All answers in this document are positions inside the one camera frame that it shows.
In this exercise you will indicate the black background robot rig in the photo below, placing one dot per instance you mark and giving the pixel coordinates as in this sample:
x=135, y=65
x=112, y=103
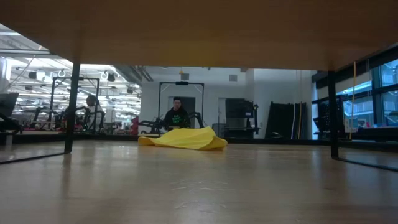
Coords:
x=56, y=118
x=183, y=83

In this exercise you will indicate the yellow cloth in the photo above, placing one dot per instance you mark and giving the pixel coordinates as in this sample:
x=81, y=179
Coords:
x=189, y=138

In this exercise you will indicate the black grid cart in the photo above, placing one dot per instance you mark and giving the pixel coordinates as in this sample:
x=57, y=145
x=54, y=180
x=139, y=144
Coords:
x=323, y=118

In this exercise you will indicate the person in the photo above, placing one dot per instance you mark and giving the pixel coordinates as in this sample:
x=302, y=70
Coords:
x=93, y=109
x=176, y=118

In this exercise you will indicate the black equipment cabinet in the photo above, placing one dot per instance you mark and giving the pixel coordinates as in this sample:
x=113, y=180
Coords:
x=239, y=115

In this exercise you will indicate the black leaning panel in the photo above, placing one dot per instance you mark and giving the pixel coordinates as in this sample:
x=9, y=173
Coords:
x=280, y=121

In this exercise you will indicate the black aluminium table frame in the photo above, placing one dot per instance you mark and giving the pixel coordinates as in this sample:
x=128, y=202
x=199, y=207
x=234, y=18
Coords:
x=280, y=141

